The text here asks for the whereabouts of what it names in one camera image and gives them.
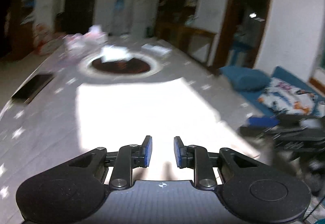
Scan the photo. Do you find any black smartphone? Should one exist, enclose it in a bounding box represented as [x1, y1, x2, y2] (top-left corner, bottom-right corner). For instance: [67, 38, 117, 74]
[11, 73, 55, 104]

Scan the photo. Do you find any dark display cabinet right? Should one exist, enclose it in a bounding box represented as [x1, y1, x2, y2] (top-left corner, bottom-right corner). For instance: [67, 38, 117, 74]
[154, 0, 199, 36]

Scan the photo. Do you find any dark wooden door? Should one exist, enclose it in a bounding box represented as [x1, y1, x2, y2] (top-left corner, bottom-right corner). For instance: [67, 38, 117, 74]
[63, 0, 95, 34]

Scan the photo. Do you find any blue pillow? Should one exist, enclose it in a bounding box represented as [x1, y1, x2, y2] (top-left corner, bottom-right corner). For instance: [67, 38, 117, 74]
[219, 66, 271, 91]

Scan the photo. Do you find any white refrigerator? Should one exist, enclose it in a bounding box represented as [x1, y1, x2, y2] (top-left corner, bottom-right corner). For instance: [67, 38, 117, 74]
[131, 0, 150, 38]

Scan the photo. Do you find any water dispenser with blue bottle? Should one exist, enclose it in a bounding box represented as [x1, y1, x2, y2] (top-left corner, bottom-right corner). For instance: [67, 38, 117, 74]
[111, 0, 125, 36]

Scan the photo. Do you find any blue sofa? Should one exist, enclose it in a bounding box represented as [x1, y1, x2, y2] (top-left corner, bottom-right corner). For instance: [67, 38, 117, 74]
[220, 66, 324, 117]

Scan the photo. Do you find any round hotpot stove inset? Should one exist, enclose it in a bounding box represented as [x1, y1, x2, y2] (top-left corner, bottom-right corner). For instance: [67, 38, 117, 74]
[78, 52, 163, 81]

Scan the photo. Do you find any white tissue sheet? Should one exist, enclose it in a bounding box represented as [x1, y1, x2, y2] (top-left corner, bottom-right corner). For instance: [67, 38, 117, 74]
[100, 45, 133, 63]

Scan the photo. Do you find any pink tissue box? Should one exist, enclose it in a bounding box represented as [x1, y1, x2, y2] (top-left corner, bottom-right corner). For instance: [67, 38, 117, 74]
[84, 25, 108, 45]

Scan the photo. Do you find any butterfly print cushion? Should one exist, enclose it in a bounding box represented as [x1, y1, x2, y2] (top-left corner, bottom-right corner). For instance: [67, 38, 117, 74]
[257, 78, 318, 115]

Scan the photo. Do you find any cream sweatshirt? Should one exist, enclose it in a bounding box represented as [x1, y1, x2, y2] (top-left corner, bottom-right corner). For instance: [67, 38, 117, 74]
[76, 78, 259, 181]

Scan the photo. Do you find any white remote control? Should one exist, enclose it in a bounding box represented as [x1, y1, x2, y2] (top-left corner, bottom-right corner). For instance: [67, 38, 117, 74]
[142, 44, 172, 57]

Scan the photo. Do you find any brown wooden side table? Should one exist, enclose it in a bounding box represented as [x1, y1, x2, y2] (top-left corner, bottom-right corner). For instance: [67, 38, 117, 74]
[175, 25, 217, 67]

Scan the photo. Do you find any dark wooden shelf cabinet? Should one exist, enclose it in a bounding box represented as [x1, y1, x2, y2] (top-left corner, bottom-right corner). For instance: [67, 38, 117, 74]
[1, 0, 35, 62]

